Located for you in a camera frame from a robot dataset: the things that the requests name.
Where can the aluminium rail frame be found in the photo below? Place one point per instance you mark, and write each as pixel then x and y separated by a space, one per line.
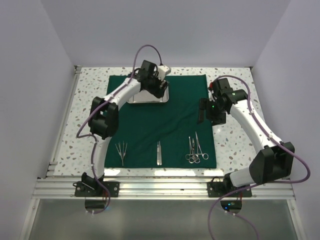
pixel 155 203

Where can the steel forceps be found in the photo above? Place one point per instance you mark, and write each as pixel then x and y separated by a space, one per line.
pixel 120 152
pixel 124 150

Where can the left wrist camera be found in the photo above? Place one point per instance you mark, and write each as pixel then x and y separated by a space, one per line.
pixel 163 70

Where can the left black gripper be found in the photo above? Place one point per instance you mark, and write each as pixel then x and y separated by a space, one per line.
pixel 158 91

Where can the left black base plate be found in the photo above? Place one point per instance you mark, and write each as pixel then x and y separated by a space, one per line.
pixel 82 190

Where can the stainless steel tray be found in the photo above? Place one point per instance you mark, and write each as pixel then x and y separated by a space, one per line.
pixel 142 97

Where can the steel scalpel handle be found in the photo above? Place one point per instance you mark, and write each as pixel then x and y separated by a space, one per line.
pixel 160 153

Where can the green surgical cloth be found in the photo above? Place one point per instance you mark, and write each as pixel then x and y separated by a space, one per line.
pixel 141 126

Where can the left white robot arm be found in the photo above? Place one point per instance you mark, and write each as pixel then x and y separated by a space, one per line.
pixel 103 120

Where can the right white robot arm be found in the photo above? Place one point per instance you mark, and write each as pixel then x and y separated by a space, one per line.
pixel 272 161

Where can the small steel hemostat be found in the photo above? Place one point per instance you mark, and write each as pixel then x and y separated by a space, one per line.
pixel 191 156

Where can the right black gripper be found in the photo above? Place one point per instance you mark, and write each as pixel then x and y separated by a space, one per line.
pixel 205 104

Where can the long steel hemostat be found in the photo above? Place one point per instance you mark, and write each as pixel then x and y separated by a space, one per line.
pixel 205 156

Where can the steel surgical scissors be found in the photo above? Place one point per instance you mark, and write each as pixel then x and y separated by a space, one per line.
pixel 194 147

